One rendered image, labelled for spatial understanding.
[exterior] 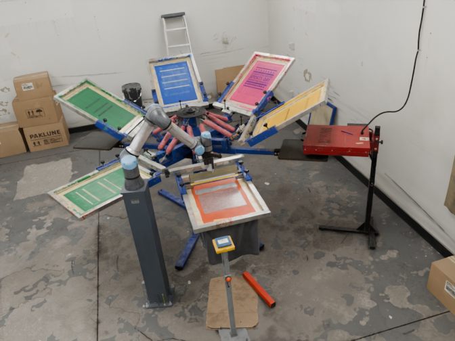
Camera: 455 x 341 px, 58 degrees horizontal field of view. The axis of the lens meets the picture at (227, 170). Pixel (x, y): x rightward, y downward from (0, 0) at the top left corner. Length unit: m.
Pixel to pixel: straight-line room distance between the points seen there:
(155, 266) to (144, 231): 0.37
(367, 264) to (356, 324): 0.72
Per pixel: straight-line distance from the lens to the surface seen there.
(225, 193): 3.39
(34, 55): 7.35
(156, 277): 3.66
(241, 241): 3.30
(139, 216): 3.27
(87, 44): 7.23
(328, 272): 4.05
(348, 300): 3.84
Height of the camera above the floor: 2.80
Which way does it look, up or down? 30 degrees down
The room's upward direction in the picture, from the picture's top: 6 degrees counter-clockwise
